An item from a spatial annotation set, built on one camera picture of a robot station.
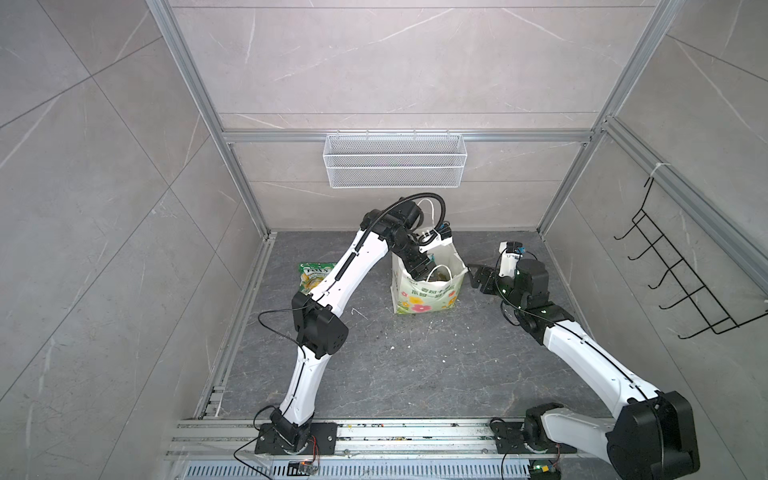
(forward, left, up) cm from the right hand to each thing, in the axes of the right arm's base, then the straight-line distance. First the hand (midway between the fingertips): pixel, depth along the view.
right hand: (477, 264), depth 83 cm
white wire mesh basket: (+39, +25, +9) cm, 47 cm away
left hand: (+1, +13, +2) cm, 14 cm away
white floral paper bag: (-8, +12, -1) cm, 14 cm away
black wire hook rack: (-17, -41, +12) cm, 46 cm away
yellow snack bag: (-6, +12, +3) cm, 13 cm away
